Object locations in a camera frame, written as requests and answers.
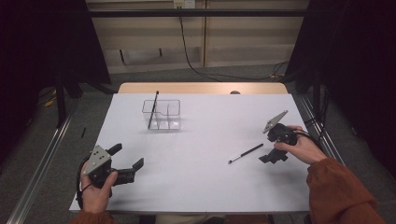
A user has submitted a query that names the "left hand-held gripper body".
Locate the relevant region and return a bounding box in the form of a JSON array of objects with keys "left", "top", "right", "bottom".
[{"left": 81, "top": 145, "right": 136, "bottom": 199}]

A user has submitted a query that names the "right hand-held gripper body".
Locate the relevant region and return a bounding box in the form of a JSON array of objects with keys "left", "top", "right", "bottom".
[{"left": 262, "top": 109, "right": 299, "bottom": 157}]

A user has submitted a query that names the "black pen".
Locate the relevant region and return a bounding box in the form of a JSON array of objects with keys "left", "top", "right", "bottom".
[{"left": 227, "top": 143, "right": 264, "bottom": 165}]

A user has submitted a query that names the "clear plastic organizer box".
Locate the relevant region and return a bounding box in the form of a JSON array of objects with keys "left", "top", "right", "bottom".
[{"left": 141, "top": 99, "right": 182, "bottom": 132}]

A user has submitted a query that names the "black makeup brush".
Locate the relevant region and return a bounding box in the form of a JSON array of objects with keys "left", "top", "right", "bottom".
[{"left": 147, "top": 90, "right": 161, "bottom": 130}]

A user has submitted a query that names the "person's right hand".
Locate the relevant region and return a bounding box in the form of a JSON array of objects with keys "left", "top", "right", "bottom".
[{"left": 274, "top": 125, "right": 328, "bottom": 166}]

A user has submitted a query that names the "person's left hand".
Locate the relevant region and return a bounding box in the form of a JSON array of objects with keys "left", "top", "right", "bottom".
[{"left": 78, "top": 170, "right": 120, "bottom": 214}]

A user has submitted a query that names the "white table cover board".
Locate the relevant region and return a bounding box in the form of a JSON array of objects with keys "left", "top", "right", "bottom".
[{"left": 68, "top": 92, "right": 312, "bottom": 215}]

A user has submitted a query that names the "wooden table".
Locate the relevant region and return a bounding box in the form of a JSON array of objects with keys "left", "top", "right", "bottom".
[{"left": 117, "top": 81, "right": 289, "bottom": 95}]

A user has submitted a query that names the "black curtain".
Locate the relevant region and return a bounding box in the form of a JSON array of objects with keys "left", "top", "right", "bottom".
[
  {"left": 0, "top": 0, "right": 111, "bottom": 166},
  {"left": 284, "top": 0, "right": 396, "bottom": 180}
]

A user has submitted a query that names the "black horizontal metal bar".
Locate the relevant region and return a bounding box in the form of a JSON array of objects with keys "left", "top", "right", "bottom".
[{"left": 88, "top": 8, "right": 309, "bottom": 18}]

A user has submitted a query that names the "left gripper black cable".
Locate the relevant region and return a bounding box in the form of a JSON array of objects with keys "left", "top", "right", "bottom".
[{"left": 76, "top": 155, "right": 94, "bottom": 209}]

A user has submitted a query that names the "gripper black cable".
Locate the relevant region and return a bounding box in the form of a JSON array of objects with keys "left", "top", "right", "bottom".
[
  {"left": 76, "top": 155, "right": 94, "bottom": 209},
  {"left": 293, "top": 130, "right": 325, "bottom": 151}
]

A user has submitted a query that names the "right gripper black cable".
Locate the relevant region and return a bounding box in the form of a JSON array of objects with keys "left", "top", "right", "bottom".
[{"left": 293, "top": 130, "right": 325, "bottom": 151}]

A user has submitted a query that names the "black stand post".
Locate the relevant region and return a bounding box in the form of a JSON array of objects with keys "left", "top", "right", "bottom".
[
  {"left": 312, "top": 68, "right": 321, "bottom": 138},
  {"left": 55, "top": 74, "right": 68, "bottom": 129}
]

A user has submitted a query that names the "aluminium rail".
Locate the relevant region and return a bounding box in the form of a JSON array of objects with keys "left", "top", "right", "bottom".
[
  {"left": 298, "top": 96, "right": 379, "bottom": 224},
  {"left": 6, "top": 102, "right": 78, "bottom": 224}
]

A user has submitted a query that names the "long black wall cable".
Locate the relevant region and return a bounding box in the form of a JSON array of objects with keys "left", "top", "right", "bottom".
[{"left": 178, "top": 15, "right": 290, "bottom": 82}]

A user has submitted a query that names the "white wall socket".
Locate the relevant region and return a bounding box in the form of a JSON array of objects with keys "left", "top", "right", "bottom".
[{"left": 173, "top": 0, "right": 196, "bottom": 9}]

